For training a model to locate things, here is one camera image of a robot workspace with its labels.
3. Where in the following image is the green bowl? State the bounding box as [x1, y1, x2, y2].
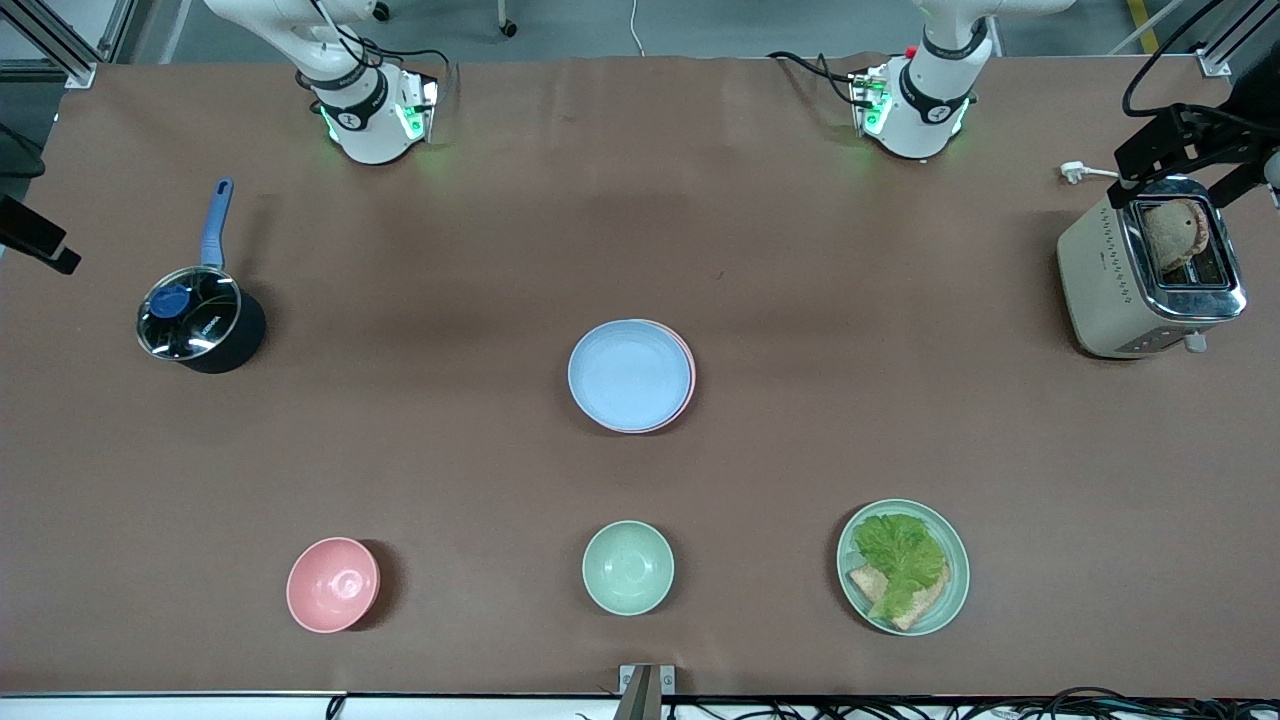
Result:
[582, 520, 675, 616]

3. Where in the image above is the beige chrome toaster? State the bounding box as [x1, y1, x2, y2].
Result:
[1057, 176, 1248, 360]

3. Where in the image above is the grey metal table bracket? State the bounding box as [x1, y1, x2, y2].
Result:
[618, 664, 676, 720]

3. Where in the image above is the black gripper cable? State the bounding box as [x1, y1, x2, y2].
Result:
[0, 120, 47, 182]
[1121, 0, 1231, 119]

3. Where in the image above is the brown bread slice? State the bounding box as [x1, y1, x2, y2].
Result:
[848, 562, 951, 632]

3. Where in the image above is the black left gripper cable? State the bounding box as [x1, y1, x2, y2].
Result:
[1121, 0, 1231, 119]

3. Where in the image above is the pink bowl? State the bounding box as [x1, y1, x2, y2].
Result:
[286, 537, 381, 634]

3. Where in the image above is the green plate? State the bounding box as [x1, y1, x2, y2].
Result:
[837, 499, 971, 637]

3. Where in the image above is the dark pot with blue handle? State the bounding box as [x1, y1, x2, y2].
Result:
[137, 178, 268, 375]

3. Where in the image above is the brown toast slice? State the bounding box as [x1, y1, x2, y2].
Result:
[1143, 199, 1211, 274]

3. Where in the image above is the glass lid with blue knob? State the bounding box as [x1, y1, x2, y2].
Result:
[137, 266, 244, 360]

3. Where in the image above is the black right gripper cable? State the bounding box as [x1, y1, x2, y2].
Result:
[0, 120, 47, 182]

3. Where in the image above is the pink plate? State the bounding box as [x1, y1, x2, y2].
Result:
[600, 319, 697, 435]

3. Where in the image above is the blue plate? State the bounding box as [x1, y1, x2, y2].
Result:
[567, 320, 692, 431]

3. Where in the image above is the green lettuce leaf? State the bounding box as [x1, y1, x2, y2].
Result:
[853, 513, 949, 621]

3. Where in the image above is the aluminium frame profile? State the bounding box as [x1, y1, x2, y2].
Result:
[0, 0, 136, 91]
[1195, 0, 1280, 79]

